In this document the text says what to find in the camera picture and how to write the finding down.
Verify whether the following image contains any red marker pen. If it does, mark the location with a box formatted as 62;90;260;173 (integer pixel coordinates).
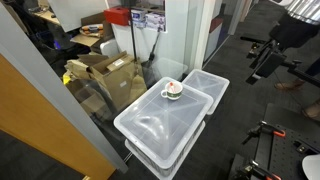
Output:
169;82;175;93

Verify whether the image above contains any black optical breadboard table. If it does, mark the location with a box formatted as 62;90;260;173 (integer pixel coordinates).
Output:
227;104;320;180

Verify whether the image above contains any orange handled clamp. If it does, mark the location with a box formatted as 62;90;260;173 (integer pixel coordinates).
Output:
242;121;286;145
231;160;282;180

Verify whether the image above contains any brown shoe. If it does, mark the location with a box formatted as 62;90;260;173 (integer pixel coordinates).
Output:
274;79;304;90

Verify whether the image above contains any wooden door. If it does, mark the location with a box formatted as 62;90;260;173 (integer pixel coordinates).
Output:
0;55;115;180

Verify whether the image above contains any open cardboard box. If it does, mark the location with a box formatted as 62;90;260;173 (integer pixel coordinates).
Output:
65;51;147;110

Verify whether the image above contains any red box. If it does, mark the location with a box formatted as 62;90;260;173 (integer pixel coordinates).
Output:
104;6;129;26

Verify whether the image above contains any grey plastic storage bin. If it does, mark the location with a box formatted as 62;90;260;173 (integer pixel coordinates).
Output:
124;121;206;180

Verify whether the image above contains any white green ceramic cup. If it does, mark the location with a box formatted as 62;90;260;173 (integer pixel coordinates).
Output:
160;81;183;100

